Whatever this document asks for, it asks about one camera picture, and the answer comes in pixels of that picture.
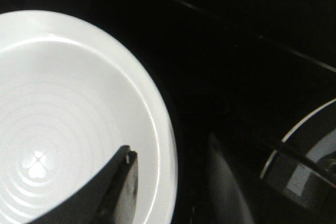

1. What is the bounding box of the right black burner grate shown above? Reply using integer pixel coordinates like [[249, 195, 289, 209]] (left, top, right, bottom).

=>
[[259, 100, 335, 211]]

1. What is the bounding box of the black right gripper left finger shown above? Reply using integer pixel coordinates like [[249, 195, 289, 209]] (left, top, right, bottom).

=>
[[34, 145, 130, 223]]

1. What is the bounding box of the white round plate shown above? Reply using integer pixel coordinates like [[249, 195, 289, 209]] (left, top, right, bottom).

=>
[[1, 10, 177, 223]]

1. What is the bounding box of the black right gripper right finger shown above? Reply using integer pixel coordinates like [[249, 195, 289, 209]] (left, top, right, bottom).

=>
[[98, 150, 137, 223]]

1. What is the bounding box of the black glass cooktop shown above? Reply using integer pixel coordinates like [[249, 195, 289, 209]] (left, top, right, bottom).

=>
[[1, 0, 335, 223]]

